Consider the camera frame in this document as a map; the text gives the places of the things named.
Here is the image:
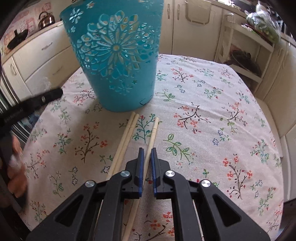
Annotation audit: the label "white lower kitchen cabinets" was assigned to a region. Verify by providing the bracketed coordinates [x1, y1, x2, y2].
[0, 0, 296, 200]

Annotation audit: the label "floral tablecloth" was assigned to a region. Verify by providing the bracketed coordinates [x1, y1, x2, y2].
[21, 55, 283, 240]

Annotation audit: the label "black wok on stove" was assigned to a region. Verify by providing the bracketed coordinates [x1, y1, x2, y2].
[7, 29, 29, 50]

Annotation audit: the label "white shelf rack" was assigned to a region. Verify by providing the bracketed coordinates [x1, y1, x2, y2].
[214, 11, 274, 93]

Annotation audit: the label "dark pan on rack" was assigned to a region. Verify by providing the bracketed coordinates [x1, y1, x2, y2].
[224, 50, 262, 76]

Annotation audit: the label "person's left hand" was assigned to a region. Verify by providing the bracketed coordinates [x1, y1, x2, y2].
[8, 135, 28, 198]

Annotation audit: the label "teal perforated plastic basket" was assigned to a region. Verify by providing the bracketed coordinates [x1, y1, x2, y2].
[60, 1, 164, 112]

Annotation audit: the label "single cream chopstick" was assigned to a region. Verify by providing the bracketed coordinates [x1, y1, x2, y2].
[121, 117, 159, 241]

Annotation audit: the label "cream chopstick of bundle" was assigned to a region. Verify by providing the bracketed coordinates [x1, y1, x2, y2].
[106, 112, 135, 181]
[113, 114, 138, 175]

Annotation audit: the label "steel kettle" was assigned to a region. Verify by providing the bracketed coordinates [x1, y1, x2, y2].
[38, 11, 55, 30]

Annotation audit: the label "green vegetables bag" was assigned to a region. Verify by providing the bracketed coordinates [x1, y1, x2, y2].
[246, 1, 280, 44]

